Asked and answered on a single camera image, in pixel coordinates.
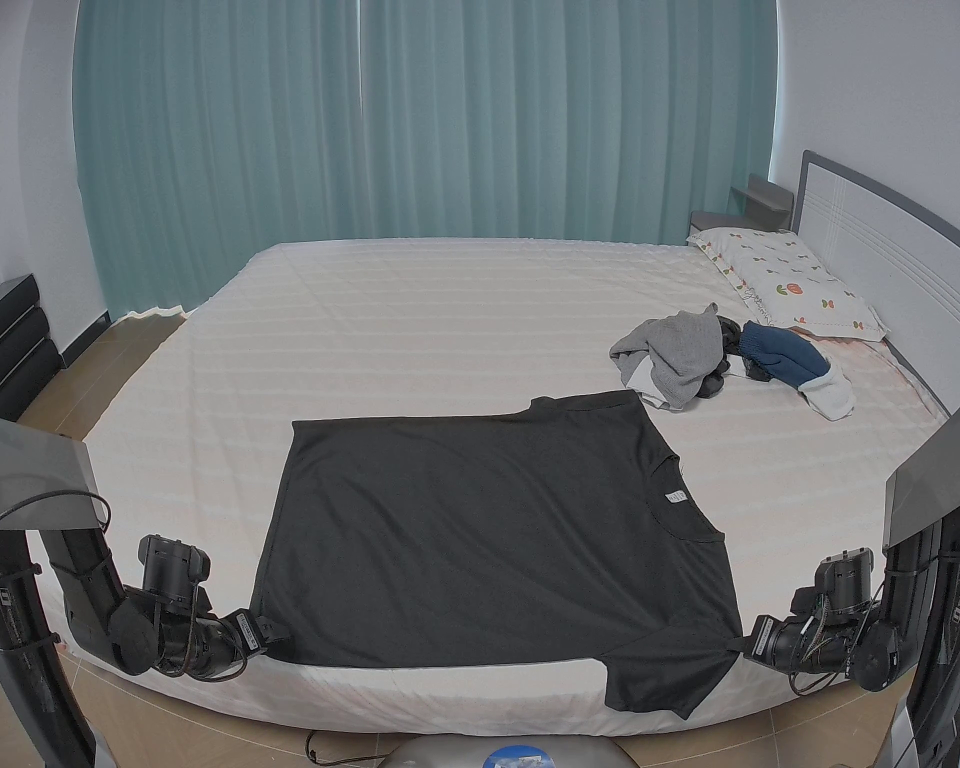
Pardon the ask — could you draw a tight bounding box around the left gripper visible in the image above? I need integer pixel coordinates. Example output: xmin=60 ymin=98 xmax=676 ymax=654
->
xmin=187 ymin=611 xmax=265 ymax=672

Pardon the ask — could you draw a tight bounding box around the black T-shirt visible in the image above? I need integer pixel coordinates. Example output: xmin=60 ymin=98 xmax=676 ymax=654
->
xmin=249 ymin=390 xmax=744 ymax=721

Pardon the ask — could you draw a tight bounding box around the white printed pillow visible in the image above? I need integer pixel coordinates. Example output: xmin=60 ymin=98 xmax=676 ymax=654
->
xmin=688 ymin=227 xmax=890 ymax=342

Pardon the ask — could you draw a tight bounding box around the pile of clothes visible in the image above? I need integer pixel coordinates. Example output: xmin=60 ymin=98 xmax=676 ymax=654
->
xmin=609 ymin=302 xmax=856 ymax=421

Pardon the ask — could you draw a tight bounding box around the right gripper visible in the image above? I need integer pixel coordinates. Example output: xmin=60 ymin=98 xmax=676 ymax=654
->
xmin=750 ymin=613 xmax=819 ymax=670

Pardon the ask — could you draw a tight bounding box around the blue-green curtain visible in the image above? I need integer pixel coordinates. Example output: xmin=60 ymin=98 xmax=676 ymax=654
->
xmin=358 ymin=0 xmax=780 ymax=245
xmin=72 ymin=0 xmax=366 ymax=316

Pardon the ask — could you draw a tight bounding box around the black chest of drawers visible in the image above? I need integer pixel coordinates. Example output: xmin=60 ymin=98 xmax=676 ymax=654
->
xmin=0 ymin=273 xmax=63 ymax=423

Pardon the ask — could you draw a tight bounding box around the grey bedside table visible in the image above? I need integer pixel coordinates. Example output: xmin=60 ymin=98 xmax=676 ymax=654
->
xmin=688 ymin=174 xmax=795 ymax=245

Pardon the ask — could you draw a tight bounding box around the bed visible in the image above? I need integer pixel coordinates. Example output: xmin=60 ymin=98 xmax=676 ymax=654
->
xmin=56 ymin=150 xmax=960 ymax=740

